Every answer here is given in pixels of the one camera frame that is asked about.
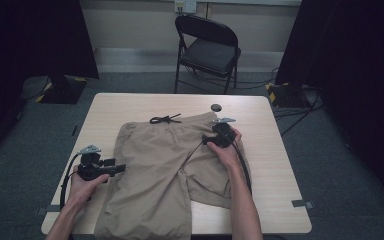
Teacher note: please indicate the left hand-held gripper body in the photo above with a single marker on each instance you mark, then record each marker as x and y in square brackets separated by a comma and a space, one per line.
[91, 168]

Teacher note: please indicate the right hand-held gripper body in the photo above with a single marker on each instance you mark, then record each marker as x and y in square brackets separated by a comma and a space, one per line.
[225, 135]

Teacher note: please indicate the khaki shorts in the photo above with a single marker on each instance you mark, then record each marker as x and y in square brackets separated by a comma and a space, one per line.
[153, 186]

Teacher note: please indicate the person's right hand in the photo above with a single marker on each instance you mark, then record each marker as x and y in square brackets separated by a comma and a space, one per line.
[228, 155]

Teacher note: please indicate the person's left hand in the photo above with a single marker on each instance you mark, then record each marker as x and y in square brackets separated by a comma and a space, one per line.
[81, 191]

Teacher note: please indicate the small black floor strip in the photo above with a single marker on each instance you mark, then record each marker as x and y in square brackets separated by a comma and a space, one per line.
[74, 130]

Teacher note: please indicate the grey tape strip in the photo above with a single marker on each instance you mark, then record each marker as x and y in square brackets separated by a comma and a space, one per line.
[302, 204]
[45, 210]

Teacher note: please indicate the black stand base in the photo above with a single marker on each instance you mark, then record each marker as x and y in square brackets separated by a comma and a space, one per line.
[286, 95]
[63, 91]

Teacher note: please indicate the black folding chair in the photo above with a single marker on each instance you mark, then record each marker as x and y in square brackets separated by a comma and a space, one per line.
[208, 53]

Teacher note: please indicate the dark curtain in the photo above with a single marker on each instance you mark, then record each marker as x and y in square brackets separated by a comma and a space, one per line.
[26, 50]
[356, 66]

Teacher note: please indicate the white wall outlet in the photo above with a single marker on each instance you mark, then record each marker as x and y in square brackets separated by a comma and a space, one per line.
[185, 6]

